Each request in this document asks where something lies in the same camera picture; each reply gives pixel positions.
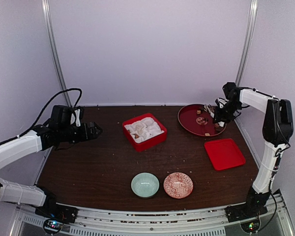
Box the pale green ceramic bowl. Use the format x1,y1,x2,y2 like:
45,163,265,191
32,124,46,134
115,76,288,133
131,173,160,199

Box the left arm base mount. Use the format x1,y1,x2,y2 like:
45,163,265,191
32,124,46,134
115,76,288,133
34,202,78,236

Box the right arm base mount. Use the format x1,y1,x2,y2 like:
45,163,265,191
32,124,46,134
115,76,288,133
225,203,268,234

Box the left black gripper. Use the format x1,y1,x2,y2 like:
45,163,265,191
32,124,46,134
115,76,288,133
59,121,102,144

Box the left aluminium frame post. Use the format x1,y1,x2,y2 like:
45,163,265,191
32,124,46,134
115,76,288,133
41,0,72,105

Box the aluminium front rail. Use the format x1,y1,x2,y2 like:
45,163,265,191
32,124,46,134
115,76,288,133
14,191,290,236

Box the right aluminium frame post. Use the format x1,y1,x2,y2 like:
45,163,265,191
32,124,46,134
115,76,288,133
235,0,259,86

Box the aluminium frame post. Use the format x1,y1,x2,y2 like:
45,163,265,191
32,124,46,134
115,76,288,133
41,0,72,105
235,0,259,86

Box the dark red round tray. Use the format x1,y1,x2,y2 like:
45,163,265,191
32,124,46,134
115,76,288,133
177,104,227,137

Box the red square box lid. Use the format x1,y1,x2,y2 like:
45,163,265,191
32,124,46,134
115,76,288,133
204,138,246,171

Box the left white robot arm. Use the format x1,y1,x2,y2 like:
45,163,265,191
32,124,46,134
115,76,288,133
0,105,103,218

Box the red square chocolate box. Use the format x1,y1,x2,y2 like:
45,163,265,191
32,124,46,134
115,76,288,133
122,113,167,152

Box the white handled serving tongs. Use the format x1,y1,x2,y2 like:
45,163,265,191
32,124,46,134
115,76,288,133
204,104,216,118

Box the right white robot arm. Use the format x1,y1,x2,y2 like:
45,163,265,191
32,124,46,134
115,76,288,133
212,82,294,217

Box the red patterned ceramic bowl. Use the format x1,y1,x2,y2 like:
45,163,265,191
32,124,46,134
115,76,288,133
163,172,194,199

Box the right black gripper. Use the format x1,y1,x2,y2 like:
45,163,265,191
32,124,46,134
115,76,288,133
213,100,242,123

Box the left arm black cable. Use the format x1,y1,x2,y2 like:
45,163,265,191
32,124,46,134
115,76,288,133
17,88,83,138

